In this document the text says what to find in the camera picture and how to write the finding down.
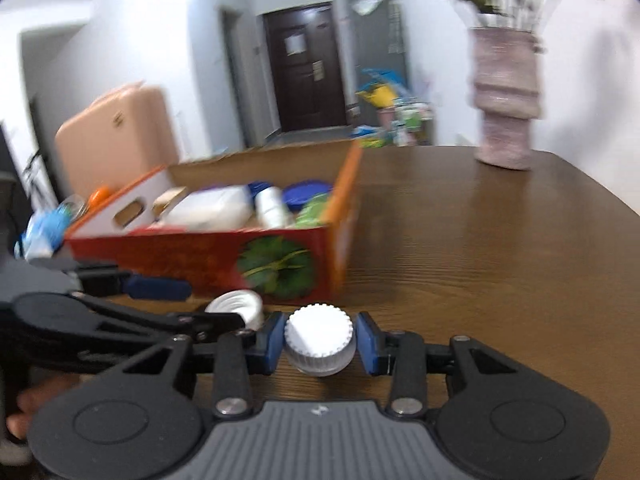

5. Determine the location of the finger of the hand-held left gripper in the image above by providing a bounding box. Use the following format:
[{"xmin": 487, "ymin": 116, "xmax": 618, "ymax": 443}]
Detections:
[
  {"xmin": 75, "ymin": 295, "xmax": 246, "ymax": 362},
  {"xmin": 67, "ymin": 259, "xmax": 193, "ymax": 301}
]

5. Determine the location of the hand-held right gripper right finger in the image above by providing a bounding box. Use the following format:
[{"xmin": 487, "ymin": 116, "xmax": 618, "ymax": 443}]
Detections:
[{"xmin": 355, "ymin": 311, "xmax": 518, "ymax": 420}]

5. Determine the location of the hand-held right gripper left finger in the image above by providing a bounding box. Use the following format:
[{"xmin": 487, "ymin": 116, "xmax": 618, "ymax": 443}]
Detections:
[{"xmin": 122, "ymin": 311, "xmax": 287, "ymax": 420}]

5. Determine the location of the white ring-shaped cap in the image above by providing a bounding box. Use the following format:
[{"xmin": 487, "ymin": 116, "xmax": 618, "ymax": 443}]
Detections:
[{"xmin": 205, "ymin": 291, "xmax": 264, "ymax": 331}]

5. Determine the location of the white ribbed bottle cap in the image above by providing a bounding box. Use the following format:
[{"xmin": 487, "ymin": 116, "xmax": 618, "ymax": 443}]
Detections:
[{"xmin": 282, "ymin": 304, "xmax": 358, "ymax": 377}]

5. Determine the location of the orange cardboard box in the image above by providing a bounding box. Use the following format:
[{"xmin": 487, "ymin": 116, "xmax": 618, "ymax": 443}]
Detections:
[{"xmin": 65, "ymin": 142, "xmax": 363, "ymax": 303}]

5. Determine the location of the red and white lint brush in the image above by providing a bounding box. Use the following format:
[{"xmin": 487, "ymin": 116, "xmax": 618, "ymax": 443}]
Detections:
[{"xmin": 159, "ymin": 186, "xmax": 252, "ymax": 228}]

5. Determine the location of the person's left hand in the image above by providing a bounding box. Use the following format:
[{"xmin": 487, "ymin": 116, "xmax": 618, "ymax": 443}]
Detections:
[{"xmin": 7, "ymin": 377, "xmax": 81, "ymax": 441}]

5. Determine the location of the blue plastic bag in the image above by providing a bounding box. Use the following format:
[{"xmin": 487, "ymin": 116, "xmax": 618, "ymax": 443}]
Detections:
[{"xmin": 20, "ymin": 205, "xmax": 76, "ymax": 261}]

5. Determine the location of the clear plastic cup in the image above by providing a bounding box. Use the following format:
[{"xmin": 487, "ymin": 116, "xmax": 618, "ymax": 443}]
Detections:
[{"xmin": 59, "ymin": 194, "xmax": 87, "ymax": 217}]

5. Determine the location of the white cylindrical bottle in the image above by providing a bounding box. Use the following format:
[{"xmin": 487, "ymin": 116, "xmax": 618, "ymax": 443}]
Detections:
[{"xmin": 254, "ymin": 186, "xmax": 293, "ymax": 228}]

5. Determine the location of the green packet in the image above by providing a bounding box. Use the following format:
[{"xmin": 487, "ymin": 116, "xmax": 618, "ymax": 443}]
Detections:
[{"xmin": 295, "ymin": 194, "xmax": 333, "ymax": 226}]

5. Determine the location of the blue round lid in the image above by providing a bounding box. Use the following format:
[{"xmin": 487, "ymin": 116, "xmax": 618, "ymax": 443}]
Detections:
[{"xmin": 284, "ymin": 180, "xmax": 333, "ymax": 211}]

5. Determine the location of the pink ribbed suitcase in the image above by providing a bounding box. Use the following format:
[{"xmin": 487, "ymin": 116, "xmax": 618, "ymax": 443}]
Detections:
[{"xmin": 54, "ymin": 82, "xmax": 181, "ymax": 201}]

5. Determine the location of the cluttered storage rack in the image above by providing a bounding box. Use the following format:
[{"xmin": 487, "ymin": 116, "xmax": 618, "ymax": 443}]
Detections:
[{"xmin": 377, "ymin": 102, "xmax": 433, "ymax": 147}]

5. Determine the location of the dark brown door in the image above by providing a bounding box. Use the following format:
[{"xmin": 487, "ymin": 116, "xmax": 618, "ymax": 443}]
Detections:
[{"xmin": 263, "ymin": 4, "xmax": 348, "ymax": 133}]

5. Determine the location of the pink ribbed vase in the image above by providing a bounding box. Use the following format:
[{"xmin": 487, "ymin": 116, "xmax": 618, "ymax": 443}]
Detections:
[{"xmin": 467, "ymin": 27, "xmax": 543, "ymax": 171}]

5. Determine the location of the grey refrigerator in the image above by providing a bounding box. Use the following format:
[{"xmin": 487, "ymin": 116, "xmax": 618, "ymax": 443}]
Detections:
[{"xmin": 342, "ymin": 0, "xmax": 411, "ymax": 126}]

